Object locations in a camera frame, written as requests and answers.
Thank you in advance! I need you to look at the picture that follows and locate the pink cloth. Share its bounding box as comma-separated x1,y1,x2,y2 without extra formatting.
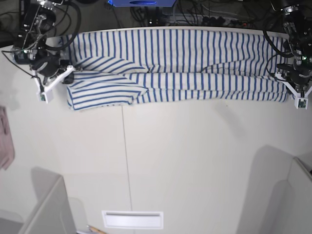
0,106,15,170

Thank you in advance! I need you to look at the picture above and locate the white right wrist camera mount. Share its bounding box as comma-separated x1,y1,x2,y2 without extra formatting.
34,65,76,103

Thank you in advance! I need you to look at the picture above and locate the white partition panel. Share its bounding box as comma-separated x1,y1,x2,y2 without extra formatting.
234,156,312,234
0,175,77,234

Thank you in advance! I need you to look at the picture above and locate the wooden pencil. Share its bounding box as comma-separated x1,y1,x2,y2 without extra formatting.
87,225,105,234

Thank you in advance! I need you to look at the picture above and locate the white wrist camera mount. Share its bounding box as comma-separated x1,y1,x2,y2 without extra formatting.
34,65,76,103
274,72,312,109

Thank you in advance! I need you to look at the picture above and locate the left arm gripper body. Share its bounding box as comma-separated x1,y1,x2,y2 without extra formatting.
277,55,312,92

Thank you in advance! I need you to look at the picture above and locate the left white partition panel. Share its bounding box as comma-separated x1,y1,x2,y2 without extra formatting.
0,175,77,234

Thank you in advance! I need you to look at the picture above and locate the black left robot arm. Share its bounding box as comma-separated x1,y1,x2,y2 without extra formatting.
263,0,312,93

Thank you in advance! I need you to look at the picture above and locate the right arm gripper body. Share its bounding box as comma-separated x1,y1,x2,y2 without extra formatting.
11,47,71,84

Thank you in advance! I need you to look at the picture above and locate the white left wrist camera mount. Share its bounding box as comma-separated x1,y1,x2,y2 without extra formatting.
274,72,312,109

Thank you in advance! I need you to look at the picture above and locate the white rectangular tray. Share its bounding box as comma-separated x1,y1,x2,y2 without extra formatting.
102,211,164,230

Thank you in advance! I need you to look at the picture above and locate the blue white striped T-shirt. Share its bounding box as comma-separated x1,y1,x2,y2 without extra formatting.
65,29,288,111

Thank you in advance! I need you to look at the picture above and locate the blue device box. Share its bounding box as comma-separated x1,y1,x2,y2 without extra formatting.
108,0,176,7

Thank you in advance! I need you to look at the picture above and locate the right white partition panel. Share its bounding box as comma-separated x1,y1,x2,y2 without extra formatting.
234,156,312,234

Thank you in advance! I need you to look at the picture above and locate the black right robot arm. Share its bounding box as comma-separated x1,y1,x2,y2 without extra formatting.
10,0,81,85

